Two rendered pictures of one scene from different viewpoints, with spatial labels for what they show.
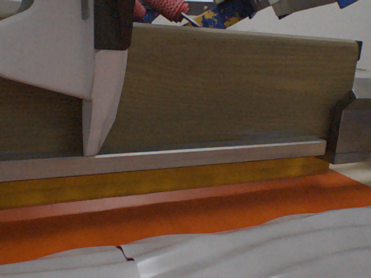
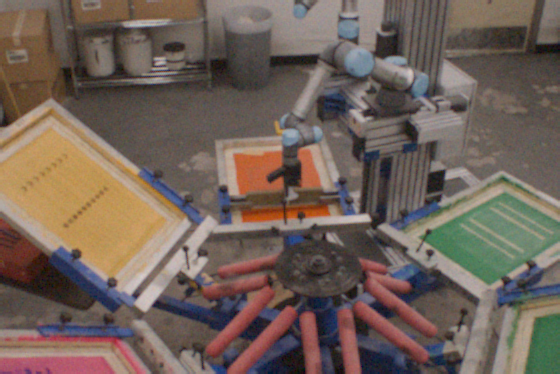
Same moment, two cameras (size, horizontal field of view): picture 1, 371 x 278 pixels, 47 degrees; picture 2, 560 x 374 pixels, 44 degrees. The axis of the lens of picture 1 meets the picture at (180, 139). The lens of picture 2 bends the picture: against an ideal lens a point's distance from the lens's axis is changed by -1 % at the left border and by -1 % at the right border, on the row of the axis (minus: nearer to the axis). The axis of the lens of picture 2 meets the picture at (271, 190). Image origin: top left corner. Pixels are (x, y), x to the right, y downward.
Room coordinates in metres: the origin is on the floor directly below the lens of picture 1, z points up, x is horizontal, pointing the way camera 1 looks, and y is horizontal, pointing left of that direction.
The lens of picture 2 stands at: (2.76, 0.91, 2.88)
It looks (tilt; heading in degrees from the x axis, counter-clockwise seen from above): 34 degrees down; 200
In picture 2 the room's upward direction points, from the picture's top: straight up
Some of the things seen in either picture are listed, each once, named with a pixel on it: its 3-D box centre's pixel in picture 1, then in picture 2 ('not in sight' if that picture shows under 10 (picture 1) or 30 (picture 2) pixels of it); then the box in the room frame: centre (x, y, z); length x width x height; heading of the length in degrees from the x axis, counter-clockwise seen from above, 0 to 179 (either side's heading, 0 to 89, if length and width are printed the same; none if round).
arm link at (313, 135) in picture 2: not in sight; (306, 135); (0.13, 0.11, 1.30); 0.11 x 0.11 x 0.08; 53
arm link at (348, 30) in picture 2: not in sight; (348, 34); (-0.80, 0.06, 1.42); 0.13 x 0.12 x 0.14; 15
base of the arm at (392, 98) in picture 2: not in sight; (391, 92); (-0.42, 0.38, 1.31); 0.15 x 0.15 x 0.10
